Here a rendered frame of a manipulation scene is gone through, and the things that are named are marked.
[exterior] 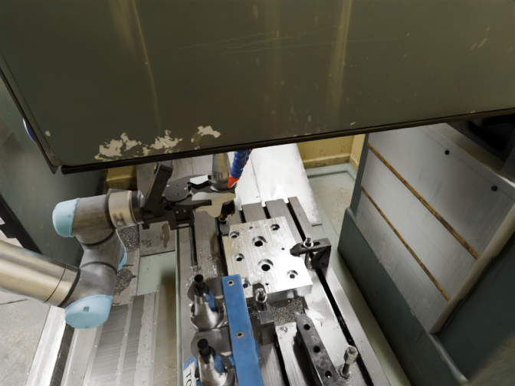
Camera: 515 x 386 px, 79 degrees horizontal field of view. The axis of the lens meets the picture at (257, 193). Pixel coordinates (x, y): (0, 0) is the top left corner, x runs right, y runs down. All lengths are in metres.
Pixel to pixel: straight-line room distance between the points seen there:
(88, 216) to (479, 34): 0.65
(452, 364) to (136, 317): 0.99
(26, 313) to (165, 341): 1.47
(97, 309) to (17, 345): 1.74
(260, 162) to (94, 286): 1.23
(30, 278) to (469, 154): 0.84
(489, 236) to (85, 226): 0.79
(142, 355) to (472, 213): 1.00
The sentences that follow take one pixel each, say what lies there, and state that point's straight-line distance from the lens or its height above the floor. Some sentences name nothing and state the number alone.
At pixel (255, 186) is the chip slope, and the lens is 1.66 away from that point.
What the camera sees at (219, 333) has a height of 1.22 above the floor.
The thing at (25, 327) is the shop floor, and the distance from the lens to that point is 2.45.
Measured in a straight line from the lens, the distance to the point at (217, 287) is 0.66.
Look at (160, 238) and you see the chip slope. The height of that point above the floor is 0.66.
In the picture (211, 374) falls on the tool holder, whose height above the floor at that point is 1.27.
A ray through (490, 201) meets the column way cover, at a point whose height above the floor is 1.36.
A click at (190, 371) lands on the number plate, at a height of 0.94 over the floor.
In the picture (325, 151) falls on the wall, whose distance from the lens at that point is 2.01.
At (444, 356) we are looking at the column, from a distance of 1.07.
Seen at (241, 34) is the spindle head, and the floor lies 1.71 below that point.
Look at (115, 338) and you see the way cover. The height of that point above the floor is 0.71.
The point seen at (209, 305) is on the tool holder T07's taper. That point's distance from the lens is 0.59.
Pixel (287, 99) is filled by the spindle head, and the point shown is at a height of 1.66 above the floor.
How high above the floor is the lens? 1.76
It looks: 39 degrees down
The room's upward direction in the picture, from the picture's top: 2 degrees counter-clockwise
